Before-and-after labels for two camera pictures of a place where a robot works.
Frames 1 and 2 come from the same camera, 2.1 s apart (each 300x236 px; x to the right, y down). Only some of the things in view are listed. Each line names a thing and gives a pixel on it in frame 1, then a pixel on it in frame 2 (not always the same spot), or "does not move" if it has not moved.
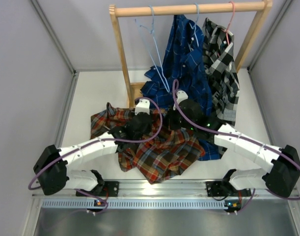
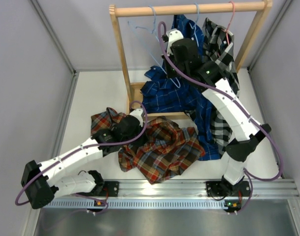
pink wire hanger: x=226 y=31 does not move
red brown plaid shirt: x=166 y=154 does not move
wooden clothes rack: x=132 y=89 does not move
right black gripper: x=170 y=117 to x=166 y=59
